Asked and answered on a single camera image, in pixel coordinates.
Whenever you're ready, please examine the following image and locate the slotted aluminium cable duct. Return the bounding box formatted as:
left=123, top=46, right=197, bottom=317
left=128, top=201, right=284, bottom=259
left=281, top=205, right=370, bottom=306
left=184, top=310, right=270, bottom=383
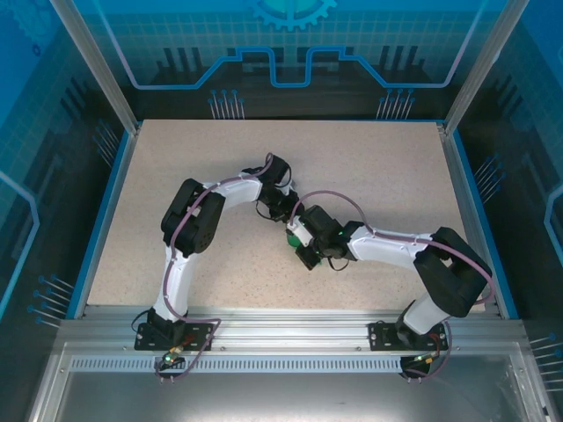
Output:
left=69, top=356, right=413, bottom=375

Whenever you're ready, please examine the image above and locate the aluminium frame rail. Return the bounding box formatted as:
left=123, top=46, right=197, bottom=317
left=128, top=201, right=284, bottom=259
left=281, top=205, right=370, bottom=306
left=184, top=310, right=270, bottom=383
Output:
left=59, top=306, right=527, bottom=353

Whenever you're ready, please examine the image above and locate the blue table edge strip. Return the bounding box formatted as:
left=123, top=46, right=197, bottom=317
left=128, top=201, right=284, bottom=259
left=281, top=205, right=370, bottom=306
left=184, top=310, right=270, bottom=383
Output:
left=449, top=130, right=521, bottom=320
left=65, top=129, right=137, bottom=320

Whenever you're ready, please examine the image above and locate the steel sheet tray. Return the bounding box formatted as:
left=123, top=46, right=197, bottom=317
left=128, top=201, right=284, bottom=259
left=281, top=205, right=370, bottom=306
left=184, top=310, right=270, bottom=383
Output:
left=26, top=342, right=563, bottom=422

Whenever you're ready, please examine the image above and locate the left base cable connector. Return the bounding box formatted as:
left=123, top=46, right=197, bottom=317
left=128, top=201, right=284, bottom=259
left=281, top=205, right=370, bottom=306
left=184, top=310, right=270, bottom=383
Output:
left=158, top=346, right=185, bottom=368

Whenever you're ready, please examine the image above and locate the aluminium corner post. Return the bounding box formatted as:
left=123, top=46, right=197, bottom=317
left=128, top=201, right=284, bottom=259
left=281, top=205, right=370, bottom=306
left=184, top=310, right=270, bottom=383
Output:
left=442, top=0, right=530, bottom=134
left=48, top=0, right=143, bottom=134

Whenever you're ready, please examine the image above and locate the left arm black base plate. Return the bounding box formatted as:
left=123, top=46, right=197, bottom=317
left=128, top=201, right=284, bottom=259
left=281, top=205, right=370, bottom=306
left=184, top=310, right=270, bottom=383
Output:
left=134, top=322, right=216, bottom=352

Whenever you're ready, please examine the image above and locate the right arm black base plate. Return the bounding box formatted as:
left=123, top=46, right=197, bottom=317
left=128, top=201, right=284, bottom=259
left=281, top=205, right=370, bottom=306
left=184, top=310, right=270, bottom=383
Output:
left=368, top=319, right=450, bottom=352

